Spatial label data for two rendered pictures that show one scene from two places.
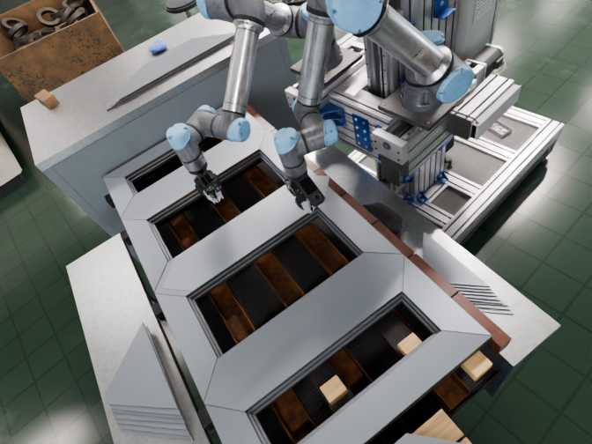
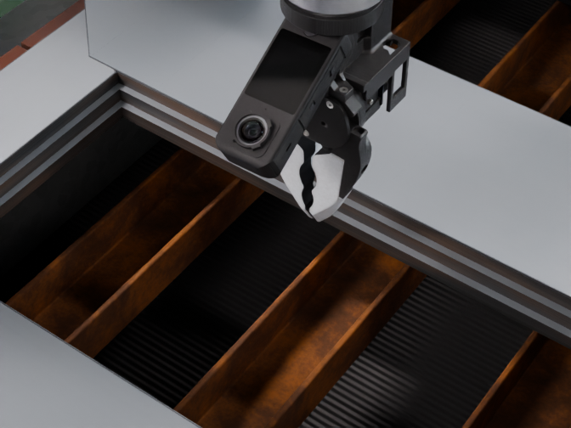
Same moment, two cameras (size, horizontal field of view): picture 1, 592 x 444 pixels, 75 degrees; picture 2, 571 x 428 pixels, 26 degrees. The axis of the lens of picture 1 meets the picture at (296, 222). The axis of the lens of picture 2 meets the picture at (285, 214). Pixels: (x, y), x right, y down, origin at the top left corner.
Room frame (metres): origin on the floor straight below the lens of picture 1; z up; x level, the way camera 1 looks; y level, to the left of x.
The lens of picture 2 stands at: (1.51, 0.76, 1.61)
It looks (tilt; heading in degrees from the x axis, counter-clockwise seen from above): 47 degrees down; 232
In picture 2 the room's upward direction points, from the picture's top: straight up
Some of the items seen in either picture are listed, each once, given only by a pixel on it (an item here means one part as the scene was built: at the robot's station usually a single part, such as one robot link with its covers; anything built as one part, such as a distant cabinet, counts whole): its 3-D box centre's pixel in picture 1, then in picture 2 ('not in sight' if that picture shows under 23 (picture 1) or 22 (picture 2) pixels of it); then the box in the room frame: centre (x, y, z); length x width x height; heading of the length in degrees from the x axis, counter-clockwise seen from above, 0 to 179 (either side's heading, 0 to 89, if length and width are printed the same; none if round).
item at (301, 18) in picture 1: (316, 22); not in sight; (1.51, -0.36, 1.20); 0.13 x 0.12 x 0.14; 45
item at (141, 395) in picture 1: (140, 393); not in sight; (0.52, 0.67, 0.77); 0.45 x 0.20 x 0.04; 17
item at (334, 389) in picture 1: (334, 389); not in sight; (0.31, 0.07, 0.79); 0.06 x 0.05 x 0.04; 107
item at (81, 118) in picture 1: (149, 71); not in sight; (2.01, 0.42, 1.03); 1.30 x 0.60 x 0.04; 107
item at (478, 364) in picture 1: (476, 365); not in sight; (0.24, -0.32, 0.79); 0.06 x 0.05 x 0.04; 107
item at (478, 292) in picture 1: (452, 279); not in sight; (0.53, -0.42, 0.70); 0.39 x 0.12 x 0.04; 17
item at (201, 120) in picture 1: (205, 123); not in sight; (1.13, 0.16, 1.21); 0.11 x 0.11 x 0.08; 45
